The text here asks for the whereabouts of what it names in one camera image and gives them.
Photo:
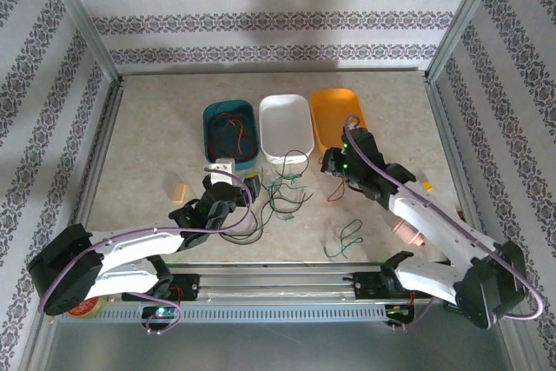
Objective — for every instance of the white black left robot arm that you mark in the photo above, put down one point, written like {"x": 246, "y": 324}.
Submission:
{"x": 130, "y": 245}

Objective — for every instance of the small wooden block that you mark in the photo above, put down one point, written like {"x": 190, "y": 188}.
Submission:
{"x": 179, "y": 193}

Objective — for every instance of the orange plastic bin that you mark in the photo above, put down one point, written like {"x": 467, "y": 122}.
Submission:
{"x": 334, "y": 110}

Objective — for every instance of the white plastic bin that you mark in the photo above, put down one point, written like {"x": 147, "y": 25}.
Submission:
{"x": 284, "y": 123}

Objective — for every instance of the small yellow block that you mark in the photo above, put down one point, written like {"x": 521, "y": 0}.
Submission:
{"x": 428, "y": 186}

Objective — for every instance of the teal plastic bin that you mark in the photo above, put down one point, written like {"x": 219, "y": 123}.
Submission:
{"x": 230, "y": 108}

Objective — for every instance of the aluminium table edge rail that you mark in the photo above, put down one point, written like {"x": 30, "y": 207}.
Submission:
{"x": 260, "y": 71}
{"x": 104, "y": 136}
{"x": 450, "y": 149}

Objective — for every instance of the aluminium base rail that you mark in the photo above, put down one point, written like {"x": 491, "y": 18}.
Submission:
{"x": 282, "y": 288}

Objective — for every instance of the aluminium frame post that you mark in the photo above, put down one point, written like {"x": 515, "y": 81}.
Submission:
{"x": 469, "y": 15}
{"x": 78, "y": 15}

